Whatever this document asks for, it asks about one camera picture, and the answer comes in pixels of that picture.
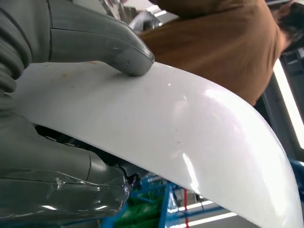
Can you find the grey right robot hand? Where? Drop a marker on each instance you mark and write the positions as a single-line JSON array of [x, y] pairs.
[[95, 34]]

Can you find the blue metal shelf rack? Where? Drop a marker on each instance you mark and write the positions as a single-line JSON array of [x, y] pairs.
[[164, 207]]

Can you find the person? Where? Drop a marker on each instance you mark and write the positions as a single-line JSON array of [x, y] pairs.
[[213, 41]]

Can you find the green plastic crate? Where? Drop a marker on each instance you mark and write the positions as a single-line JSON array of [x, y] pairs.
[[142, 210]]

